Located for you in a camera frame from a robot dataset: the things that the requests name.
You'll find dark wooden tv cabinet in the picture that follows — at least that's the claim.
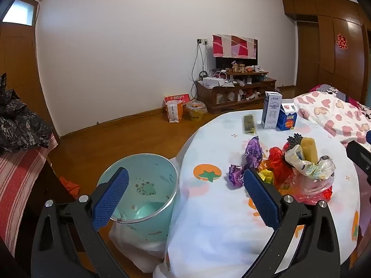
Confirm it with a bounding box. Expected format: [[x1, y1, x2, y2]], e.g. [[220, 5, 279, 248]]
[[196, 71, 277, 115]]

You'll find green gold seaweed packet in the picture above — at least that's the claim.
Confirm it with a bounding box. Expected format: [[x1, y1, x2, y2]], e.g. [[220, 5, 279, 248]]
[[243, 114, 258, 136]]

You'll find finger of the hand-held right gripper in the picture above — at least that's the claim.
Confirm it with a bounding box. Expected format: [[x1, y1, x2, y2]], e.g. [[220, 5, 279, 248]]
[[346, 140, 371, 177]]

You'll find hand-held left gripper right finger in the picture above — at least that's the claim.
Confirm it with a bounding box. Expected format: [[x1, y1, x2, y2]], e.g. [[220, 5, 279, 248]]
[[239, 168, 341, 278]]

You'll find colourful patterned quilt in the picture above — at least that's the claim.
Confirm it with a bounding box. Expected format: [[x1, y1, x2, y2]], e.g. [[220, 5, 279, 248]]
[[309, 84, 371, 112]]

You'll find clear plastic bag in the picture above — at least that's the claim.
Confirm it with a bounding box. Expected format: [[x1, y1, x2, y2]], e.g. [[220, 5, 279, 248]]
[[290, 174, 334, 202]]

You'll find black television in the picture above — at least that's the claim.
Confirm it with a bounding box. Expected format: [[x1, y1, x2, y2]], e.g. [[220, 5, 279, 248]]
[[215, 39, 258, 70]]

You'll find small blue white carton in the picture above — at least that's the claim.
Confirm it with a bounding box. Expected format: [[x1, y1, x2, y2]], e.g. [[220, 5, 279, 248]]
[[276, 98, 299, 131]]

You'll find red cardboard box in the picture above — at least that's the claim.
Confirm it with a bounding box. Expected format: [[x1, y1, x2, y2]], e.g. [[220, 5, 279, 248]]
[[164, 93, 190, 113]]

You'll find teal cartoon print trash bin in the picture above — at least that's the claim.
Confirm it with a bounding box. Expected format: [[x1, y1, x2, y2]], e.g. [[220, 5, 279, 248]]
[[97, 153, 179, 242]]

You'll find orange red cloth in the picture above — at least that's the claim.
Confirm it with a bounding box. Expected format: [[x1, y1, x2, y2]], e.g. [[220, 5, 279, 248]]
[[59, 176, 82, 197]]

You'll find long orange white wrapper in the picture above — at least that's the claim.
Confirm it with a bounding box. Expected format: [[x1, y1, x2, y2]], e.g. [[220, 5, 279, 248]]
[[301, 137, 318, 164]]

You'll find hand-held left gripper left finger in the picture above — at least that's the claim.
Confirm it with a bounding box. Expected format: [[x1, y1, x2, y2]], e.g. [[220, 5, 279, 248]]
[[30, 167, 131, 278]]

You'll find red plastic bag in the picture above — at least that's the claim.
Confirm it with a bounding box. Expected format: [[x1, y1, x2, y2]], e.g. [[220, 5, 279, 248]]
[[261, 147, 294, 190]]

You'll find white plastic bag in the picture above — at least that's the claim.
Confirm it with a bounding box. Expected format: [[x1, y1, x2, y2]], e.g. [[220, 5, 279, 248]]
[[285, 145, 337, 178]]

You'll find yellow wrapper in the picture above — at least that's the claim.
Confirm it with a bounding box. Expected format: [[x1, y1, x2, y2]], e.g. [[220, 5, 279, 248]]
[[258, 169, 274, 184]]

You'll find white orange paper bag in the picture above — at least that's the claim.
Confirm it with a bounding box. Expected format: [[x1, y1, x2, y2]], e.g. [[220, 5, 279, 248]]
[[166, 100, 183, 123]]

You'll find white box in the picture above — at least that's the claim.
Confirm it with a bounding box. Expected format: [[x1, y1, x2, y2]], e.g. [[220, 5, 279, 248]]
[[203, 77, 225, 88]]

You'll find pink striped bed sheet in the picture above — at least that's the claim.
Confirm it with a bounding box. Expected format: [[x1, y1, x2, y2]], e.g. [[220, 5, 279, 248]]
[[0, 135, 58, 255]]

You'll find red pink patchwork cloth cover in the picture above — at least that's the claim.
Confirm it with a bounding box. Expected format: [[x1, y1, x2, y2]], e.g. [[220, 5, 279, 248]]
[[212, 34, 258, 58]]

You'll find purple foil wrapper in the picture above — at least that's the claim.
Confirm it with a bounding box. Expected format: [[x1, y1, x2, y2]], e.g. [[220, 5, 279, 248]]
[[228, 136, 264, 189]]

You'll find yellow bin with plastic liner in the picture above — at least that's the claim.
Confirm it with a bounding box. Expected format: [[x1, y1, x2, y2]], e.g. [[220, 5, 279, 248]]
[[185, 100, 208, 121]]

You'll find tall white milk carton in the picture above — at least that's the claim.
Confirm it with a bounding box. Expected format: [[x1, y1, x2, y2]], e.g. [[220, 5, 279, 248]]
[[260, 91, 283, 130]]

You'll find white pink heart blanket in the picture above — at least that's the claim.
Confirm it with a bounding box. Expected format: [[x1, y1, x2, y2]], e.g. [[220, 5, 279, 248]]
[[293, 91, 371, 148]]

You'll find frosted transom window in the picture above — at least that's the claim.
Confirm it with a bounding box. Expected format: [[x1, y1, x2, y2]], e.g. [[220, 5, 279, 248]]
[[2, 0, 38, 26]]

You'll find brown wooden wardrobe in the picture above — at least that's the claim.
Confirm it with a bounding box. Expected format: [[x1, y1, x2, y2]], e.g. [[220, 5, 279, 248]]
[[282, 0, 371, 107]]

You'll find white persimmon print tablecloth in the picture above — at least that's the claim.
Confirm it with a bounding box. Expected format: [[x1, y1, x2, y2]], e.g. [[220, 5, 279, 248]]
[[109, 108, 361, 278]]

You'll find black printed cloth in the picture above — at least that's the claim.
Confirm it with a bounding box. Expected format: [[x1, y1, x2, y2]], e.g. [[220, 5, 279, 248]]
[[0, 73, 54, 155]]

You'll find dark grey foam net sleeve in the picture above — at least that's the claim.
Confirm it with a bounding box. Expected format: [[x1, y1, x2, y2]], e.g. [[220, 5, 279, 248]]
[[287, 133, 334, 163]]

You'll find wooden door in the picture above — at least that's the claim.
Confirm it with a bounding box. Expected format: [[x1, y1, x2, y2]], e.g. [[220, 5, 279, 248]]
[[0, 0, 60, 138]]

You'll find grey cable bundle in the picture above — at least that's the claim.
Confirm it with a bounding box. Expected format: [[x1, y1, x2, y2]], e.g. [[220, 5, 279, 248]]
[[190, 42, 209, 99]]

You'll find dark wooden bed frame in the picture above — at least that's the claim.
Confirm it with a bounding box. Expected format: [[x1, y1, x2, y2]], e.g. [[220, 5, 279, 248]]
[[13, 151, 96, 278]]

